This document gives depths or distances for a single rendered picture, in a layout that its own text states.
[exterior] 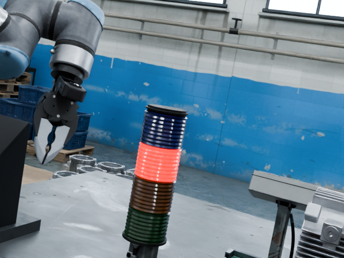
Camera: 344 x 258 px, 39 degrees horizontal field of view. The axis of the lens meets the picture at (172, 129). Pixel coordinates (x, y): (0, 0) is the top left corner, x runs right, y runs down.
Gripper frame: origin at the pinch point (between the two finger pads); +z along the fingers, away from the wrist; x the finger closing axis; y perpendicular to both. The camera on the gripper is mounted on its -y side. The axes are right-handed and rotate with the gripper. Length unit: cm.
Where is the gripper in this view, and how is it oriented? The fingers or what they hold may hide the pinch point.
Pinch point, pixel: (44, 157)
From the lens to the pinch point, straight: 102.4
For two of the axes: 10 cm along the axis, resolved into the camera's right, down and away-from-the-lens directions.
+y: -4.8, 1.9, 8.6
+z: -2.0, 9.3, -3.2
